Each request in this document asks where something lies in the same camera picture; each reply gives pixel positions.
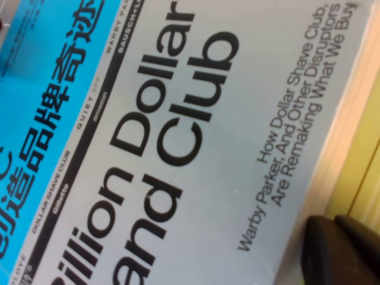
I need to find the blue and grey Billion Dollar book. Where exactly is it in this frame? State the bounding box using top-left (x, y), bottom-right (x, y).
top-left (0, 0), bottom-right (380, 285)

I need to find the yellow mechanical devices book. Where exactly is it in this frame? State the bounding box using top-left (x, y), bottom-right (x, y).
top-left (326, 68), bottom-right (380, 232)

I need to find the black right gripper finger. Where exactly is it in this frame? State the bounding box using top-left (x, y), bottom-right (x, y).
top-left (299, 214), bottom-right (380, 285)

